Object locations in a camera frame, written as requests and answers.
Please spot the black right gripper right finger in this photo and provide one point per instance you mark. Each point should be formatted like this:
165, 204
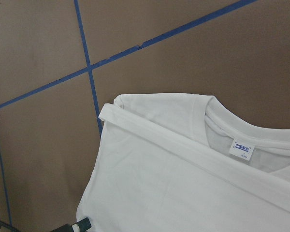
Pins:
81, 226

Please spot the white long-sleeve printed shirt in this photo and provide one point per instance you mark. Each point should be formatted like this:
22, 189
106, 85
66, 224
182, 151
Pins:
176, 162

